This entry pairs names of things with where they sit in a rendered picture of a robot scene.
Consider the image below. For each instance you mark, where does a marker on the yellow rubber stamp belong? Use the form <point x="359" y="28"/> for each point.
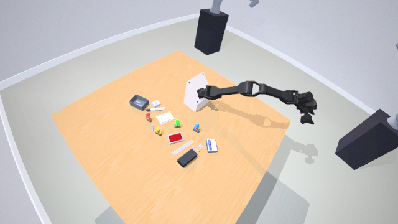
<point x="157" y="131"/>

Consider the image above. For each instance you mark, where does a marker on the blue-topped wooden stamp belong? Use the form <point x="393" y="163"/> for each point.
<point x="196" y="128"/>

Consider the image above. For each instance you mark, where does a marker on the red ink pad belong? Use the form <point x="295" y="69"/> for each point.
<point x="174" y="138"/>

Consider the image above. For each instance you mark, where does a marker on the red-handled rubber stamp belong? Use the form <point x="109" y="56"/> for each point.
<point x="148" y="117"/>

